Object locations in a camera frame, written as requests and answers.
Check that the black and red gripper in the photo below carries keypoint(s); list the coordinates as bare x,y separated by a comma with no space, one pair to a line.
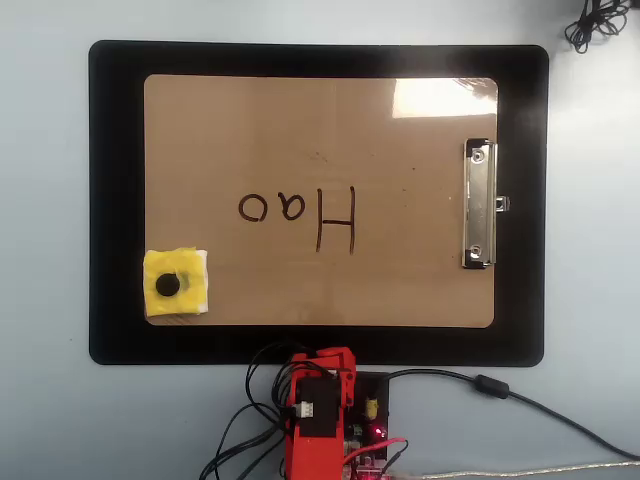
317,400

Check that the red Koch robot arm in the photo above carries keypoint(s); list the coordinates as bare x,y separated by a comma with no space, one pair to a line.
312,455

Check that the yellow sponge with black knob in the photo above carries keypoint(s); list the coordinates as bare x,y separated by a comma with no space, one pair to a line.
187,300

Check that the brown clipboard board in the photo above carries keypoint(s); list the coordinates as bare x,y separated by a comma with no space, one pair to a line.
320,125

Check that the black rectangular desk mat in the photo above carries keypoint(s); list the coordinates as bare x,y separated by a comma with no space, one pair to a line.
115,200

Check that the black controller circuit board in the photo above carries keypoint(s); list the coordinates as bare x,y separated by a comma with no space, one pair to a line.
372,400

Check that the silver metal clipboard clip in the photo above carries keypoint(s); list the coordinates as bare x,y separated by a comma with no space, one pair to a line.
478,205

